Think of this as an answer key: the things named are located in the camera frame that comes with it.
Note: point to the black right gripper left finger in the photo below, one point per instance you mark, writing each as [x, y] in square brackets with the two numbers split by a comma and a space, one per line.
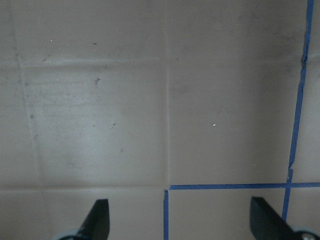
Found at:
[96, 225]

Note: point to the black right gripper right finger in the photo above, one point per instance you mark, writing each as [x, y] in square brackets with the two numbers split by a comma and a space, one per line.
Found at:
[266, 224]

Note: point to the brown paper table cover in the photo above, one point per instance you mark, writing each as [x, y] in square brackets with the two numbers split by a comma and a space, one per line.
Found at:
[176, 111]

